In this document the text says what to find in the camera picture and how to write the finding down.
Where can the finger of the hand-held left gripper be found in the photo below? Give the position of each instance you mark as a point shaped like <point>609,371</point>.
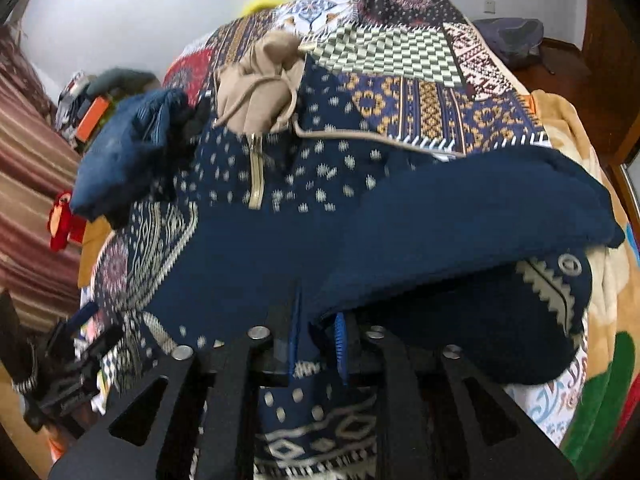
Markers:
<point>82,314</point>

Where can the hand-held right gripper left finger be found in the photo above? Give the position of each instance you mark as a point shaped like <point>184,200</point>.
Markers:
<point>296,332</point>

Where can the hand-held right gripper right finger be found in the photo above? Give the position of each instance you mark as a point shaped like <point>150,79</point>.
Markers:
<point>341,347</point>

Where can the navy patterned hoodie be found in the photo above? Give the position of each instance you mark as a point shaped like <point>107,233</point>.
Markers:
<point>280,260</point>

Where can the red plush toy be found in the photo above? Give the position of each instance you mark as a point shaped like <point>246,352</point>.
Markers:
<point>60,222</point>

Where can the red striped curtain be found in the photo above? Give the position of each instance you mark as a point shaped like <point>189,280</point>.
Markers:
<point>30,170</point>

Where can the blue denim jeans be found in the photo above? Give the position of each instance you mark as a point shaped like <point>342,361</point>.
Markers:
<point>125,150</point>

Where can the orange box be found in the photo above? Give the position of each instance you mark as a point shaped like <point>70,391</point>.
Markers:
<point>92,117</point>

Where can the black cloth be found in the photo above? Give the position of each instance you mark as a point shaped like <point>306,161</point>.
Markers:
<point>192,122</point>

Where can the grey-green cloth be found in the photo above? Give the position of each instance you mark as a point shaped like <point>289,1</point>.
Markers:
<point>122,80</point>

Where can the patchwork patterned bedspread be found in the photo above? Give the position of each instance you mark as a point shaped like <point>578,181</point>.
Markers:
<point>400,50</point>

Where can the orange fleece blanket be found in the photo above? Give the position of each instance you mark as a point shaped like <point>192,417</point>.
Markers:
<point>575,130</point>

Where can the yellow object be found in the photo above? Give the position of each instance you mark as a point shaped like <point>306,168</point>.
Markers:
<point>260,2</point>

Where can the brown wooden door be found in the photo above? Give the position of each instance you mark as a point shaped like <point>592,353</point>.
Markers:
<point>610,60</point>

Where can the white wall socket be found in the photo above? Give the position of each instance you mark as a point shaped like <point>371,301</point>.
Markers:
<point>488,7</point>

